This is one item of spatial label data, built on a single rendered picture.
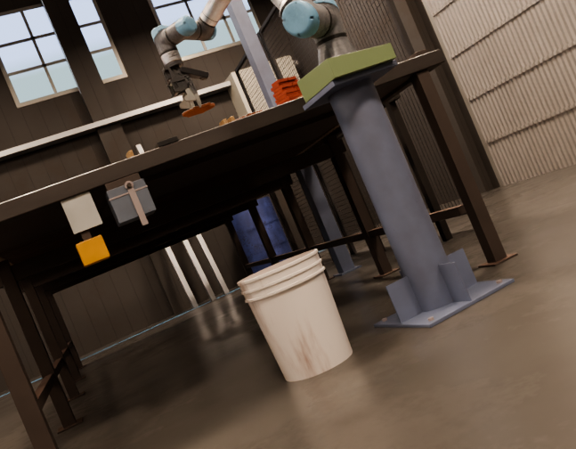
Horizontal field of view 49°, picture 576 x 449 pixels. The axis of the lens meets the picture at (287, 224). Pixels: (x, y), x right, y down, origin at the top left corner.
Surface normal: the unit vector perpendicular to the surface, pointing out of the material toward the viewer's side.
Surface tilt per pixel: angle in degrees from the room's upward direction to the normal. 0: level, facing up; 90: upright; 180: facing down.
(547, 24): 90
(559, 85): 90
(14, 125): 90
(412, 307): 90
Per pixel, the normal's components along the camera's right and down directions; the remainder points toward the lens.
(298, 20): -0.44, 0.31
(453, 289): -0.85, 0.36
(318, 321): 0.46, -0.14
